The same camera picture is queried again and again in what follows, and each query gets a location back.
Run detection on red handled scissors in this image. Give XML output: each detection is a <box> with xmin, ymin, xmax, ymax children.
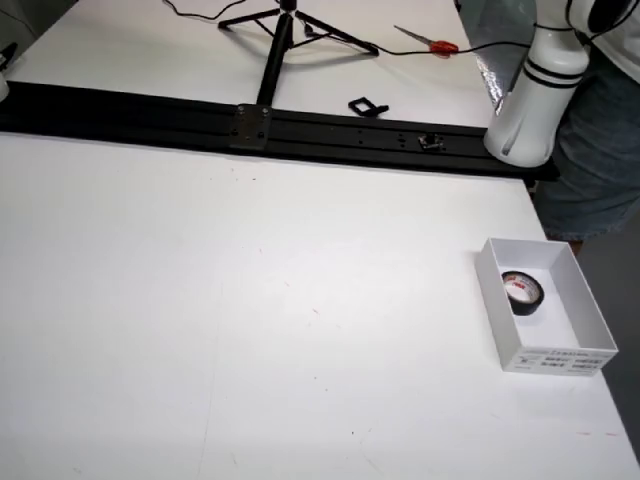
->
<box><xmin>393</xmin><ymin>24</ymin><xmax>460</xmax><ymax>57</ymax></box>

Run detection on black metal bracket plate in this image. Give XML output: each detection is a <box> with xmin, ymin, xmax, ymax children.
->
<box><xmin>230</xmin><ymin>103</ymin><xmax>274</xmax><ymax>151</ymax></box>

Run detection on white cardboard bin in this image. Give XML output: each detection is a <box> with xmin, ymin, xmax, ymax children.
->
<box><xmin>473</xmin><ymin>237</ymin><xmax>620</xmax><ymax>374</ymax></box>

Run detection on black tripod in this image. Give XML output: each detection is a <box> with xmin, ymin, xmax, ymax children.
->
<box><xmin>218</xmin><ymin>0</ymin><xmax>380</xmax><ymax>108</ymax></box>

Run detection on person in blue jeans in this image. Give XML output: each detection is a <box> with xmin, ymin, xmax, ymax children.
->
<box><xmin>529</xmin><ymin>0</ymin><xmax>640</xmax><ymax>245</ymax></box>

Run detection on black plastic clip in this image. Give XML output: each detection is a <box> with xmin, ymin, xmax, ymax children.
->
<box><xmin>348</xmin><ymin>97</ymin><xmax>390</xmax><ymax>119</ymax></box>

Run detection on black aluminium rail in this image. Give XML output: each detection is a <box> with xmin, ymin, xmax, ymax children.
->
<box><xmin>0</xmin><ymin>81</ymin><xmax>561</xmax><ymax>184</ymax></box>

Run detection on silver reflective sheet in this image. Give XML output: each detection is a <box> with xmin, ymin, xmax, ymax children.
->
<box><xmin>455</xmin><ymin>0</ymin><xmax>540</xmax><ymax>117</ymax></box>

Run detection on black tape roll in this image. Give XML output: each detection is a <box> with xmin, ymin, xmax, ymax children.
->
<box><xmin>501</xmin><ymin>270</ymin><xmax>546</xmax><ymax>318</ymax></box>

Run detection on black table cable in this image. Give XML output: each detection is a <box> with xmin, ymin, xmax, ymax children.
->
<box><xmin>299</xmin><ymin>19</ymin><xmax>539</xmax><ymax>57</ymax></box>

